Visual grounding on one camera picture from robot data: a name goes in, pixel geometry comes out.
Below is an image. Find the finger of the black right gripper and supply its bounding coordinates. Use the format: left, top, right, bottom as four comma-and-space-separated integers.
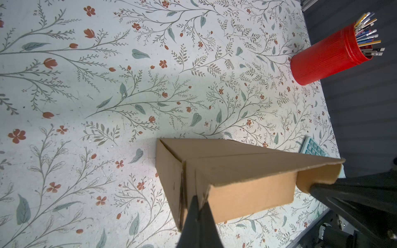
310, 170, 397, 248

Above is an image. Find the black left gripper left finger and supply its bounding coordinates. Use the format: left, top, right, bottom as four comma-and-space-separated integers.
176, 195, 200, 248

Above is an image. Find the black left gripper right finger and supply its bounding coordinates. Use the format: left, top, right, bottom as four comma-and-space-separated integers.
198, 203, 224, 248

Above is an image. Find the brown cardboard box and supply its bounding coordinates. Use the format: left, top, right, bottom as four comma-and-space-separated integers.
156, 138, 344, 230

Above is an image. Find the teal calculator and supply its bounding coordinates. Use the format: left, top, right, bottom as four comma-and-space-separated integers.
299, 136, 346, 180

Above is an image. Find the red metal pencil cup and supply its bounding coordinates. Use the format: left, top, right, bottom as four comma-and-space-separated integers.
291, 24, 372, 86

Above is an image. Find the bundle of coloured pencils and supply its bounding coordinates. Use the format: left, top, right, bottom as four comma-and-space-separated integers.
354, 12, 385, 57

